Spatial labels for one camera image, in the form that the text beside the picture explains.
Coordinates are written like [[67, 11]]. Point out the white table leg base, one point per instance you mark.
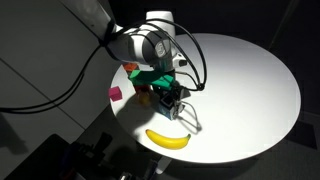
[[163, 165]]

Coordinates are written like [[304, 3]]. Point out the black clamp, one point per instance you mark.
[[101, 146]]

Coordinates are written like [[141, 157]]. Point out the yellow round toy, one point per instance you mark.
[[144, 97]]

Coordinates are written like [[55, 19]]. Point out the magenta cube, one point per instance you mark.
[[115, 93]]

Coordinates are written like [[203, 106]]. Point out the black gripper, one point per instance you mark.
[[178, 91]]

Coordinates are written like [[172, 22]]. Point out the plain orange block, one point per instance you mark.
[[130, 67]]

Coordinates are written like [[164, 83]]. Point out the yellow banana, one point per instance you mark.
[[168, 140]]

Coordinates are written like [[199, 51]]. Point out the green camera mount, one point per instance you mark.
[[150, 78]]

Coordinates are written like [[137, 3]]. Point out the black platform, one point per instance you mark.
[[40, 160]]

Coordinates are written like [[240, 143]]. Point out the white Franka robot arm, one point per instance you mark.
[[140, 43]]

